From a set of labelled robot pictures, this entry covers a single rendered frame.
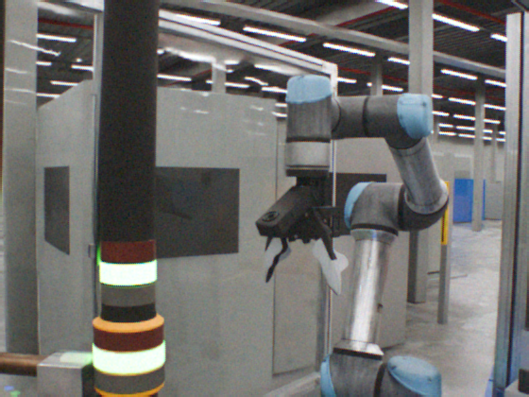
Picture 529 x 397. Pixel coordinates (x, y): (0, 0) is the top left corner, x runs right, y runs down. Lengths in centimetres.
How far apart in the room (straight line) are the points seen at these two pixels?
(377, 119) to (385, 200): 37
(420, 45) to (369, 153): 290
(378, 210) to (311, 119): 45
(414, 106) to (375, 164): 399
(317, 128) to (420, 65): 654
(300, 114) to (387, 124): 16
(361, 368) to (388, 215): 35
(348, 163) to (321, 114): 380
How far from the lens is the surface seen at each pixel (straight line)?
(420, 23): 751
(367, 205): 125
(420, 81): 732
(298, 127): 85
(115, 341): 32
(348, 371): 120
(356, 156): 472
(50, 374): 35
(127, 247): 31
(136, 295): 32
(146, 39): 32
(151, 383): 33
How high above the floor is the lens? 166
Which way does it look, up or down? 3 degrees down
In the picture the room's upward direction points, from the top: 1 degrees clockwise
